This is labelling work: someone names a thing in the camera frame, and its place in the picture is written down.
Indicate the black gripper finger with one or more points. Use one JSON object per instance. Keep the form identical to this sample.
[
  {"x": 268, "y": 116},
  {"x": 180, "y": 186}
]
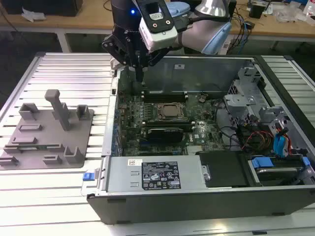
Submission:
[
  {"x": 110, "y": 45},
  {"x": 157, "y": 56}
]

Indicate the black RAM slot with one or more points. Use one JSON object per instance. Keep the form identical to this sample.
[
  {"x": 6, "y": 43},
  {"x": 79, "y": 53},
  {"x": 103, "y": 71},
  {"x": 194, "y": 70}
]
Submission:
[
  {"x": 165, "y": 95},
  {"x": 165, "y": 101},
  {"x": 165, "y": 92},
  {"x": 167, "y": 120}
]

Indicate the silver CPU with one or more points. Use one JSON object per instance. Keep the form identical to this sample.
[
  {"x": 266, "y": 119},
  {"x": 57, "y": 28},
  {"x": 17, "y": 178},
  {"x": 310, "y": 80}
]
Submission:
[{"x": 170, "y": 109}]

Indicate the round coin battery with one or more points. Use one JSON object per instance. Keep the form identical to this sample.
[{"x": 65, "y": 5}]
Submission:
[{"x": 202, "y": 99}]

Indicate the large black box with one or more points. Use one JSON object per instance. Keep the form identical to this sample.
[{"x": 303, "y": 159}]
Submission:
[{"x": 49, "y": 7}]

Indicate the crumpled white paper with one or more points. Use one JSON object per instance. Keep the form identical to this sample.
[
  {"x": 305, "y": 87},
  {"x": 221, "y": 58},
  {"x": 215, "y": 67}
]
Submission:
[{"x": 33, "y": 14}]

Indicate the green motherboard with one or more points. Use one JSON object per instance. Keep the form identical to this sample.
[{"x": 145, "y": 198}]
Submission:
[{"x": 204, "y": 127}]

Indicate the tall black box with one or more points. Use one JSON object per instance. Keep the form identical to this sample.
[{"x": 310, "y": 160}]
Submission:
[{"x": 232, "y": 9}]

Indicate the grey metal disk bay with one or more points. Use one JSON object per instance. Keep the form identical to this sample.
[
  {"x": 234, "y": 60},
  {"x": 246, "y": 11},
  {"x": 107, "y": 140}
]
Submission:
[{"x": 241, "y": 103}]

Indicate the grey parts rack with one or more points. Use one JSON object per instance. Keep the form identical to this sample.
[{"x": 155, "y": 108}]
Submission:
[{"x": 81, "y": 137}]

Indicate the small black device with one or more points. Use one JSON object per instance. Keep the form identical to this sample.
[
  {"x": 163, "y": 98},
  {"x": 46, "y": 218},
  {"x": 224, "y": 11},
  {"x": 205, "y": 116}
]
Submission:
[{"x": 250, "y": 25}]

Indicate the silver chipset heat sink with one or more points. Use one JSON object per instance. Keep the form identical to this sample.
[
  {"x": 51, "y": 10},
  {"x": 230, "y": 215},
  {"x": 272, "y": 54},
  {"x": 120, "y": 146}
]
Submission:
[{"x": 195, "y": 150}]

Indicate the black power adapter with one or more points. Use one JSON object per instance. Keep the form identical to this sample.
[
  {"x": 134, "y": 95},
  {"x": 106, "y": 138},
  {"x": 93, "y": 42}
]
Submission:
[{"x": 256, "y": 11}]

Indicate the grey power supply with labels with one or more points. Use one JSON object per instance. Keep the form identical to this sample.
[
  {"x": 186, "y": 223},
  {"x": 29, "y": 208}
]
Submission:
[{"x": 123, "y": 177}]

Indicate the black plastic drive cover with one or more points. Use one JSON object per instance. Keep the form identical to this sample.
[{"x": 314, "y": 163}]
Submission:
[{"x": 221, "y": 169}]

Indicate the blue plastic case latch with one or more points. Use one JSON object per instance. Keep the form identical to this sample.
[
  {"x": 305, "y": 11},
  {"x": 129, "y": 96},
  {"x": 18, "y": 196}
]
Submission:
[{"x": 88, "y": 177}]

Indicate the clear plastic bags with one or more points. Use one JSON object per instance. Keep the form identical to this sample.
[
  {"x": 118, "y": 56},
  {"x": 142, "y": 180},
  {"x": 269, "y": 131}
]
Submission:
[{"x": 292, "y": 14}]

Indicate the black open PC case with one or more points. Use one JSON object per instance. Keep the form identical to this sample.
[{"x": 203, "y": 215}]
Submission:
[{"x": 197, "y": 209}]

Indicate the hard disk in blue carrier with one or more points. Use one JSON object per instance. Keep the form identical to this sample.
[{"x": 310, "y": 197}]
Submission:
[{"x": 275, "y": 172}]

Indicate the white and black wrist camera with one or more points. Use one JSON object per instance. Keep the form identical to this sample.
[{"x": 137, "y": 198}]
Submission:
[{"x": 160, "y": 37}]

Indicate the wooden desk white frame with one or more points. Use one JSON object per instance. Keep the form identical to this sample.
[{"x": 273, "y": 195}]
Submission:
[{"x": 73, "y": 20}]

